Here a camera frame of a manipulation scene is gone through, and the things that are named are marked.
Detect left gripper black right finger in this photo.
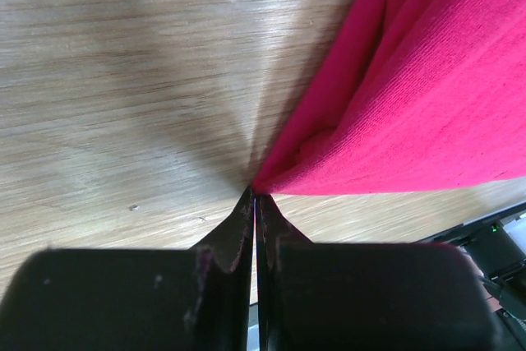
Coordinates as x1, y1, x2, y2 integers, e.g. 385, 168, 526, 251
255, 196, 501, 350

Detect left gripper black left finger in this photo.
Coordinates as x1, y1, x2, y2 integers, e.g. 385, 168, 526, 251
1, 189, 255, 350

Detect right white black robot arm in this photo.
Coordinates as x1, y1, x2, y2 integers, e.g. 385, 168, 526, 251
423, 202, 525, 350

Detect magenta pink t shirt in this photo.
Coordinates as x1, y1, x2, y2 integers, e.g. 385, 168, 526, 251
253, 0, 525, 196

